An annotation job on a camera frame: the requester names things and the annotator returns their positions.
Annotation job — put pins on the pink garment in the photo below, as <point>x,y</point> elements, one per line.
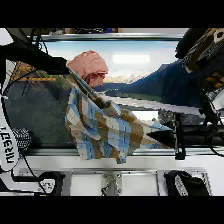
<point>89,66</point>

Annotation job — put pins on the brown clothes hanger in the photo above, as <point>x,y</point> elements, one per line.
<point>87,87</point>

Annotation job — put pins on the silver frame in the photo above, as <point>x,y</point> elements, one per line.
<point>140,160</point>

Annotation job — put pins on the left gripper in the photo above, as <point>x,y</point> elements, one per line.
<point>58,66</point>

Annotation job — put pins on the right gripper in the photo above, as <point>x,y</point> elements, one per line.
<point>180,136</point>

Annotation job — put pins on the blue brown checked shirt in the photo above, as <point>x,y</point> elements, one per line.
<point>106,133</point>

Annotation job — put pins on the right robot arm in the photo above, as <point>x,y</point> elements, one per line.
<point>203,68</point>

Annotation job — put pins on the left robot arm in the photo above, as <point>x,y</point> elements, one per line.
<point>9,150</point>

